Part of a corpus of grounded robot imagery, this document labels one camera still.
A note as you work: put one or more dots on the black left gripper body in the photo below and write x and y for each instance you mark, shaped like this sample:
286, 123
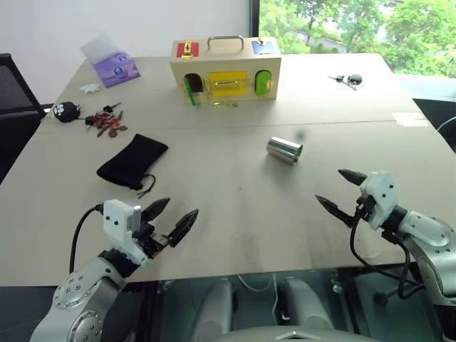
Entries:
152, 242

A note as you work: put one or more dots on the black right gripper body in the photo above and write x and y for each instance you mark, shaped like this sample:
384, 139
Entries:
367, 210

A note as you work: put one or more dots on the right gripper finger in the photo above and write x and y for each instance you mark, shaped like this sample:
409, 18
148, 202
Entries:
353, 176
335, 208

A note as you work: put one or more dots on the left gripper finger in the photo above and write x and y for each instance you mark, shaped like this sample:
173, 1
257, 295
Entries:
156, 210
185, 226

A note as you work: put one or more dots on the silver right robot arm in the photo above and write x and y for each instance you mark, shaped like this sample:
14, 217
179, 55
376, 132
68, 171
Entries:
429, 238

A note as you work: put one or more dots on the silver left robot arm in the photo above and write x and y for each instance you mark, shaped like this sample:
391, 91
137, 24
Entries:
82, 295

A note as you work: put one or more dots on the silver metal cylinder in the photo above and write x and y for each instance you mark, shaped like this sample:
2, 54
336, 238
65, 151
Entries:
283, 150

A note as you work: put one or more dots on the grey rounded robot leg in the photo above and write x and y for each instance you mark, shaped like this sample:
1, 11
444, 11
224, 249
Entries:
306, 303
217, 306

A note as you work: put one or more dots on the black key fob with keys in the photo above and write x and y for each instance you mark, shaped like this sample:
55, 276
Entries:
352, 79

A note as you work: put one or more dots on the red and brown key bunch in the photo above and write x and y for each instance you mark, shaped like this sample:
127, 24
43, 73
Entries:
107, 124

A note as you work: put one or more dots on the black headed key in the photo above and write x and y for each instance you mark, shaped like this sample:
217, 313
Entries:
108, 108

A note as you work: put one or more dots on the small gold lock pieces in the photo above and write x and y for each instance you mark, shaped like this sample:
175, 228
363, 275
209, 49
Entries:
225, 104

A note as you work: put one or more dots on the grey robot torso cover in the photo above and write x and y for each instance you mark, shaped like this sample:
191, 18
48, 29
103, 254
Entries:
288, 336

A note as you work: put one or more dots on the crumpled white tissue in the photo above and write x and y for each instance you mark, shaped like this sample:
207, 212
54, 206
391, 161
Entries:
89, 88

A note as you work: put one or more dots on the purple plastic pouch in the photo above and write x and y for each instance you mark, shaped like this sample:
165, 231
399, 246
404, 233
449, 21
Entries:
115, 69

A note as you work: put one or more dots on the black mesh office chair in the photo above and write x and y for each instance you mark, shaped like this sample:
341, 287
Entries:
16, 107

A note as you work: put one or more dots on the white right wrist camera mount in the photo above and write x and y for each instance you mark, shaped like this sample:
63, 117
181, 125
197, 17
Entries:
381, 192

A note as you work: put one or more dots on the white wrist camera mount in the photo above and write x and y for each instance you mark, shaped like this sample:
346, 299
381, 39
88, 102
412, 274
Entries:
381, 192
116, 218

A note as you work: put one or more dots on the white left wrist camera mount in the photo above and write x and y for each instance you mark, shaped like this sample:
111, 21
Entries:
116, 218

